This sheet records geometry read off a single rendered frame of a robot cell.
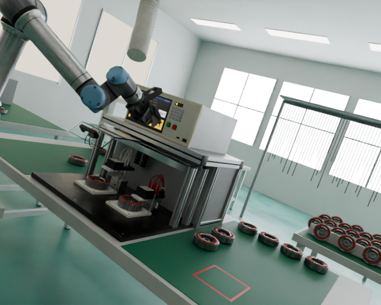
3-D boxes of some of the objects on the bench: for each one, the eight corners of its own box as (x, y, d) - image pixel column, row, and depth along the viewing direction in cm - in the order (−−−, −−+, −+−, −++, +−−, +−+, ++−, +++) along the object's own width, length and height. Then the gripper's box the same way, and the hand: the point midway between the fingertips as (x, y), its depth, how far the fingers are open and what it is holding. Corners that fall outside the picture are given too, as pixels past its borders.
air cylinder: (151, 210, 151) (155, 200, 151) (140, 204, 155) (144, 193, 155) (158, 210, 156) (161, 200, 155) (147, 203, 160) (150, 193, 159)
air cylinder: (118, 190, 164) (121, 180, 164) (109, 184, 168) (112, 175, 168) (125, 190, 169) (128, 181, 168) (116, 184, 173) (119, 175, 172)
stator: (65, 158, 197) (67, 153, 197) (83, 161, 204) (84, 156, 204) (70, 164, 189) (72, 158, 188) (88, 167, 196) (90, 161, 195)
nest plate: (92, 194, 146) (93, 192, 146) (73, 182, 154) (74, 180, 154) (116, 193, 159) (117, 191, 159) (98, 182, 167) (98, 180, 167)
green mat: (24, 174, 148) (24, 173, 148) (-29, 134, 181) (-29, 134, 181) (153, 178, 227) (153, 177, 227) (100, 149, 260) (100, 149, 260)
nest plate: (127, 218, 133) (129, 215, 133) (105, 203, 141) (106, 200, 141) (150, 215, 146) (152, 212, 146) (129, 201, 154) (129, 199, 154)
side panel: (195, 229, 154) (218, 167, 150) (190, 226, 155) (212, 164, 152) (222, 223, 177) (242, 169, 173) (218, 221, 179) (237, 167, 175)
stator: (211, 240, 146) (214, 232, 146) (208, 230, 157) (211, 224, 157) (234, 247, 147) (237, 239, 147) (230, 237, 158) (233, 230, 158)
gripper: (120, 104, 130) (144, 132, 147) (135, 110, 125) (158, 138, 142) (132, 88, 132) (155, 117, 149) (147, 93, 127) (169, 122, 144)
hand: (159, 120), depth 145 cm, fingers closed
